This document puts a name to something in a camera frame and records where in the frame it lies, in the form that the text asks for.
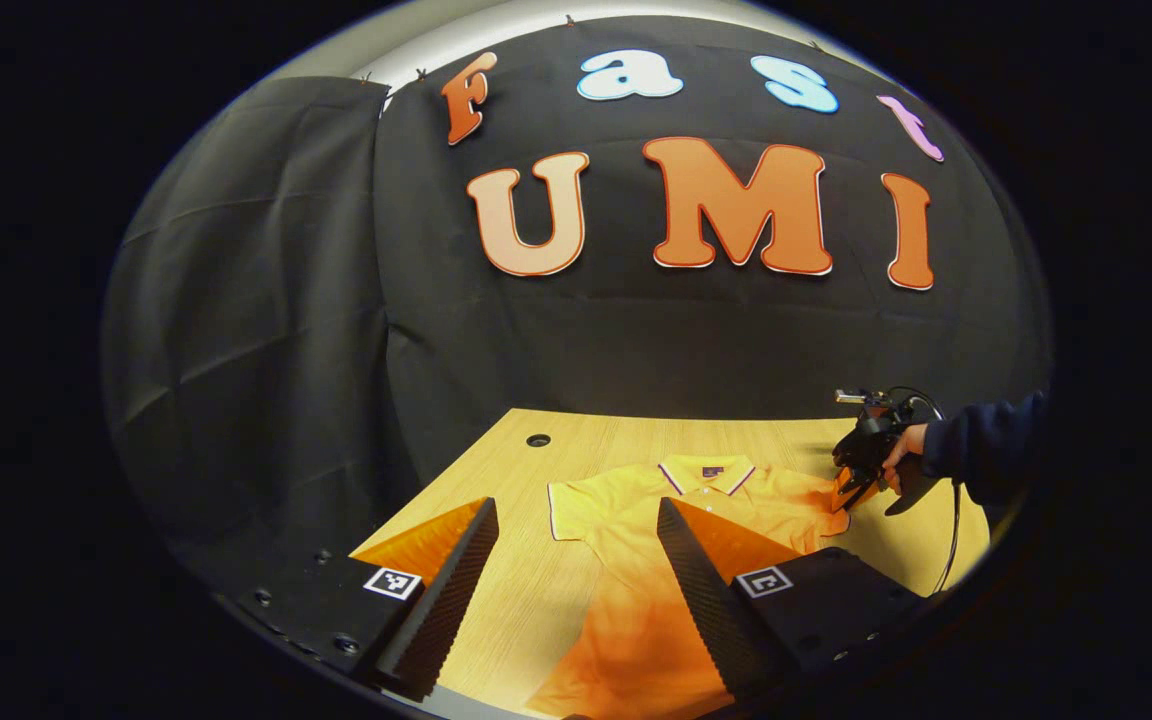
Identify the orange T-shirt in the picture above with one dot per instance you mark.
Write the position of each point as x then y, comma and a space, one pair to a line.
626, 520

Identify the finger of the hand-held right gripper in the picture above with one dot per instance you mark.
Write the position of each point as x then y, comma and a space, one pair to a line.
851, 490

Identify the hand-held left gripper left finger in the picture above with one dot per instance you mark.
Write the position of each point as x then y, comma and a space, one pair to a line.
441, 610

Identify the black backdrop cloth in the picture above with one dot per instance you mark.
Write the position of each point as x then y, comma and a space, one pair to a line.
636, 340

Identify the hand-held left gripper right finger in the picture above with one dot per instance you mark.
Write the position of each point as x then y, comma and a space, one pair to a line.
706, 610

